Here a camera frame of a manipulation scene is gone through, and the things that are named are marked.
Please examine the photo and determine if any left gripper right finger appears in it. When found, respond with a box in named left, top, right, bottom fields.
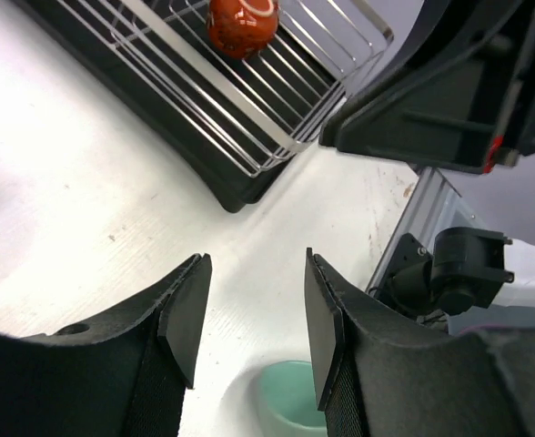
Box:
left=304, top=251, right=535, bottom=436

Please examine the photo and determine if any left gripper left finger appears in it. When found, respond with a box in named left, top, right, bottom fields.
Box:
left=0, top=254, right=212, bottom=436

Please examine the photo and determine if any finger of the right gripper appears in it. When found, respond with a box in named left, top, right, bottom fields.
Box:
left=319, top=1, right=535, bottom=174

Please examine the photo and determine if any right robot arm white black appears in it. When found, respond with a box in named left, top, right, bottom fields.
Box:
left=320, top=1, right=535, bottom=318

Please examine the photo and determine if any black drip tray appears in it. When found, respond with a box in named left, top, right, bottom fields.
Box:
left=12, top=0, right=346, bottom=214

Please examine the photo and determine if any red glazed round cup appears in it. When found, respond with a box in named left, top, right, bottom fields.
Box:
left=206, top=0, right=279, bottom=59

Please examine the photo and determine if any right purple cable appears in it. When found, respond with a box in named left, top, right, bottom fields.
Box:
left=458, top=320, right=535, bottom=336

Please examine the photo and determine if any aluminium mounting rail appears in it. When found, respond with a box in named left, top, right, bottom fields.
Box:
left=367, top=168, right=487, bottom=297

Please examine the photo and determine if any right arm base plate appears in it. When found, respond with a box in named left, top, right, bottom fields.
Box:
left=368, top=233, right=432, bottom=314

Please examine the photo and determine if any wire dish rack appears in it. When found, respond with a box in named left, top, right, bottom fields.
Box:
left=62, top=1, right=394, bottom=178

